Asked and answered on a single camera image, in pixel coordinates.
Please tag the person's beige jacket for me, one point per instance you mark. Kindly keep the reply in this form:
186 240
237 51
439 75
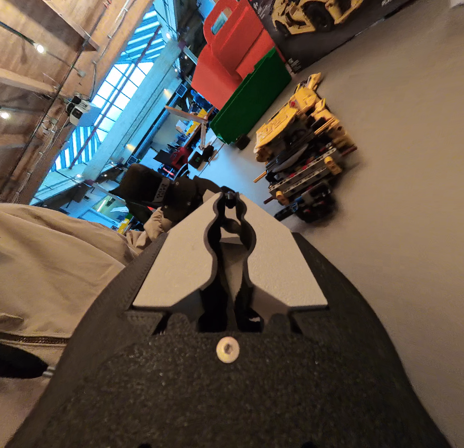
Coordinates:
54 266

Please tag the red office chair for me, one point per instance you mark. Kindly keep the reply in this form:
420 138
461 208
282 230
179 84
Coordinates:
180 157

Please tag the small black brick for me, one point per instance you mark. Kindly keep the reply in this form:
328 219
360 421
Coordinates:
230 198

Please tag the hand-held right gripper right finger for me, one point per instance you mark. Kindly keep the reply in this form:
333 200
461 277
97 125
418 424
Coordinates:
286 270

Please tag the red carry bag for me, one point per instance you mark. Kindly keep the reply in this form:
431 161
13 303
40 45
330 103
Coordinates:
224 56

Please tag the green plastic bin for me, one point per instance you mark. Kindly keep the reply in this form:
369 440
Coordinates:
253 99

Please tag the toy car cardboard box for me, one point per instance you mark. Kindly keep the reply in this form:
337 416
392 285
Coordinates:
344 38

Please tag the black device green light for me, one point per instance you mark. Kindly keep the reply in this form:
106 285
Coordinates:
201 161

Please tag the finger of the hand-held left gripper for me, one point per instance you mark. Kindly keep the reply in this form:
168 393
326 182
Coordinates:
232 259

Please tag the black toy tyre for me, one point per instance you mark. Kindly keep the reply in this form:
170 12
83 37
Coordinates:
243 142

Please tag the person's left forearm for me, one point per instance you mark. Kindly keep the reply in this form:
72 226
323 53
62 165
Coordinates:
152 230

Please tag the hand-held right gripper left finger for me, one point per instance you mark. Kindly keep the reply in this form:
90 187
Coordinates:
174 270

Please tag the grey desk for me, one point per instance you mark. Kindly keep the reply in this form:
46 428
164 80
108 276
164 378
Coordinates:
398 165

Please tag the yellow toy car model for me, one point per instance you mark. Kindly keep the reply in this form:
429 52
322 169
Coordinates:
282 128

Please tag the white ceiling unit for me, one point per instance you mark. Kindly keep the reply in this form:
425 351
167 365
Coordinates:
81 112

